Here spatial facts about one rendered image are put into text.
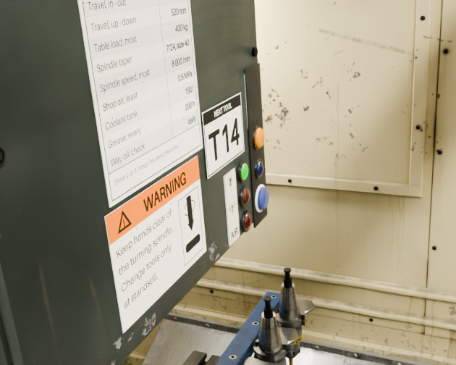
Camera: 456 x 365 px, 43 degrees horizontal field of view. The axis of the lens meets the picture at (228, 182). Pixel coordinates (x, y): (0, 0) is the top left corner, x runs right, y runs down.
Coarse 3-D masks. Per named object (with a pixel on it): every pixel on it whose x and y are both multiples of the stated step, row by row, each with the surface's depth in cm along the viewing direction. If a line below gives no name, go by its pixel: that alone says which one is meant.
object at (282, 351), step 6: (282, 342) 108; (258, 348) 107; (282, 348) 108; (258, 354) 106; (264, 354) 105; (270, 354) 105; (276, 354) 105; (282, 354) 106; (270, 360) 105; (276, 360) 106; (282, 360) 106
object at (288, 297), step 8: (288, 288) 113; (280, 296) 115; (288, 296) 114; (296, 296) 115; (280, 304) 115; (288, 304) 114; (296, 304) 115; (280, 312) 116; (288, 312) 115; (296, 312) 115
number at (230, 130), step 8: (224, 120) 62; (232, 120) 64; (224, 128) 62; (232, 128) 64; (240, 128) 66; (224, 136) 62; (232, 136) 64; (240, 136) 66; (224, 144) 63; (232, 144) 64; (240, 144) 66; (224, 152) 63; (232, 152) 65
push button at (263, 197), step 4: (264, 188) 73; (260, 192) 72; (264, 192) 73; (268, 192) 74; (260, 196) 72; (264, 196) 73; (268, 196) 74; (260, 200) 72; (264, 200) 73; (268, 200) 74; (260, 204) 72; (264, 204) 73; (260, 208) 73; (264, 208) 73
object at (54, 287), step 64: (0, 0) 33; (64, 0) 38; (192, 0) 54; (0, 64) 34; (64, 64) 39; (0, 128) 34; (64, 128) 39; (0, 192) 34; (64, 192) 40; (0, 256) 35; (64, 256) 40; (0, 320) 36; (64, 320) 41
